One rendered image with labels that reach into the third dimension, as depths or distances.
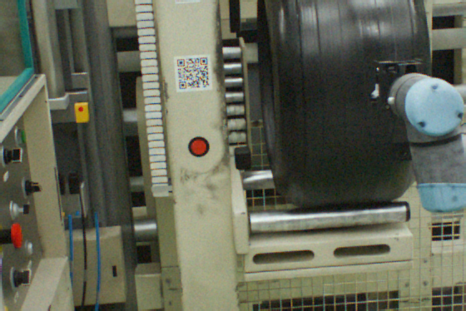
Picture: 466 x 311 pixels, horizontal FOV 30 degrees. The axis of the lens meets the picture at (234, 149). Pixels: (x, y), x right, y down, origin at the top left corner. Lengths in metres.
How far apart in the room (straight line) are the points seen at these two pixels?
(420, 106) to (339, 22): 0.47
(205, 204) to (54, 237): 0.34
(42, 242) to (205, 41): 0.52
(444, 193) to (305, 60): 0.48
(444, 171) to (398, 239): 0.62
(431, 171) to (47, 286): 0.76
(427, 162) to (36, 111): 0.77
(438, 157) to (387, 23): 0.47
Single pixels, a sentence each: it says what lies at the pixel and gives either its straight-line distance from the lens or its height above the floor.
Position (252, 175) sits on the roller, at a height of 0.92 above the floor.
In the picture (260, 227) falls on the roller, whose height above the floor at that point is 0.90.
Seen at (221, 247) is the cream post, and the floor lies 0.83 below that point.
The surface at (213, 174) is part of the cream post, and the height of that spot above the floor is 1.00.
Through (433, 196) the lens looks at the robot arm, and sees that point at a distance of 1.29.
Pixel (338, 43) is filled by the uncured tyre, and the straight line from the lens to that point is 1.65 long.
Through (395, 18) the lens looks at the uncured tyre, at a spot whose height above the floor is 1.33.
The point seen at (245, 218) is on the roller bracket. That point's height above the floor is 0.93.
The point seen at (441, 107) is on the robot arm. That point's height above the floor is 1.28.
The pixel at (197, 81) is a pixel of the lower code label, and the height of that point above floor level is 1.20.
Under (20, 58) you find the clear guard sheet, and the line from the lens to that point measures 1.62.
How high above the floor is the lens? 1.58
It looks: 17 degrees down
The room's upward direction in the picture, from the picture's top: 4 degrees counter-clockwise
